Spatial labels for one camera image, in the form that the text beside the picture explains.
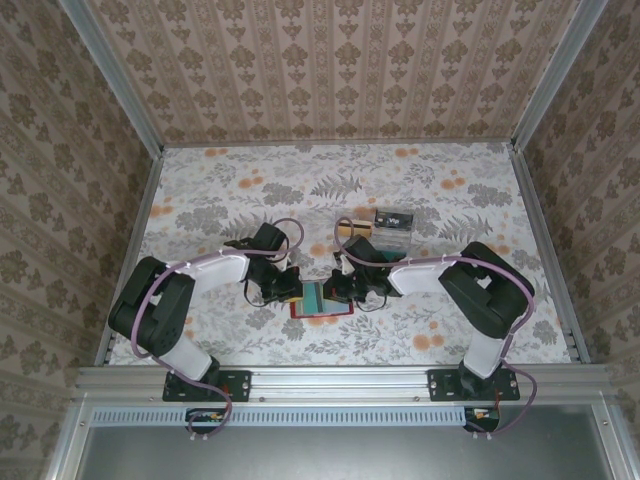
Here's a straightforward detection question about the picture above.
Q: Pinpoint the red tray with blue pad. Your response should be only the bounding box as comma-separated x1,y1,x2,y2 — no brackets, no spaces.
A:
289,280,355,320

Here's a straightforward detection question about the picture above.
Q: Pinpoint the teal striped card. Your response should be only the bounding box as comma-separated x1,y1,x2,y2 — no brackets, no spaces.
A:
301,282,327,316

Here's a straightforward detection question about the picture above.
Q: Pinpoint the gold card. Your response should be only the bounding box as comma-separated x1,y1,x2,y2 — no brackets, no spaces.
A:
337,218,375,239

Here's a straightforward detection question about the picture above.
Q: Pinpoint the transparent plastic card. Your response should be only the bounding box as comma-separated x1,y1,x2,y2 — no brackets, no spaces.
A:
372,227,414,251

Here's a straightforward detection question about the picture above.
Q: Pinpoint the small connector board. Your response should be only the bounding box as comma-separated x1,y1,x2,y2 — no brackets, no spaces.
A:
185,407,229,435
463,405,501,432

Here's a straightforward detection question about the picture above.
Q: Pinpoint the grey metal panel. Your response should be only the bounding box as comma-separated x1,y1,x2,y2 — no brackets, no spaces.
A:
79,424,619,480

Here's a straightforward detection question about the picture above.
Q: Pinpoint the thin black right gripper cable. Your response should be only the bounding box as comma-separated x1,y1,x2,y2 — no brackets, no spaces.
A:
357,292,393,314

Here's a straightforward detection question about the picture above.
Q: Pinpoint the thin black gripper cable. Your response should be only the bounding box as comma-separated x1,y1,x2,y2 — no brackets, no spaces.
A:
243,278,282,307
357,292,393,314

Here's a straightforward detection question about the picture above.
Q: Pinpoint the thin black left gripper cable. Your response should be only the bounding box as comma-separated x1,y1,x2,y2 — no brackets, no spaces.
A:
243,278,282,307

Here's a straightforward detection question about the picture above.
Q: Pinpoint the wide aluminium base rail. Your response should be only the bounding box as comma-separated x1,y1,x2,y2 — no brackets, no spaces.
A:
72,363,614,404

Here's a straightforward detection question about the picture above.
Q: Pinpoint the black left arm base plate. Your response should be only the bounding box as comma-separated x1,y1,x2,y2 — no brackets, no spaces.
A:
162,368,252,404

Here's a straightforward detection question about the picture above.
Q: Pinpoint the slotted grey cable duct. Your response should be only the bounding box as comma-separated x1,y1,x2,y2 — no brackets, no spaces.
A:
92,405,469,427

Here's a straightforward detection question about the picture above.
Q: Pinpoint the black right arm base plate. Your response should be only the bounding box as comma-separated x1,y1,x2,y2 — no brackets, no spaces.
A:
427,368,521,404

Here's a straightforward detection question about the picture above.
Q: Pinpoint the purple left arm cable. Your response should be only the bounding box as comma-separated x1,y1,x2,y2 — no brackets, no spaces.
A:
130,218,306,444

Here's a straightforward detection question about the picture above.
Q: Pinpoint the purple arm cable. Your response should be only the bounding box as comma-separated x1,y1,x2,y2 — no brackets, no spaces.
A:
130,218,306,444
333,216,539,437

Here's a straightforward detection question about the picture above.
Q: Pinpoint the aluminium table side rail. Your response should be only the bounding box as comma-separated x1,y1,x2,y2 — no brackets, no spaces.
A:
509,142,594,366
94,147,166,366

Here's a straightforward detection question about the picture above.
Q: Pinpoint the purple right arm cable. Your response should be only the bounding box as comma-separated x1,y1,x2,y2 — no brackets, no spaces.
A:
333,216,539,437

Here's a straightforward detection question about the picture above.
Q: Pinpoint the aluminium frame post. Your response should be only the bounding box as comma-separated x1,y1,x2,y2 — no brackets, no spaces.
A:
512,0,614,151
57,0,165,154

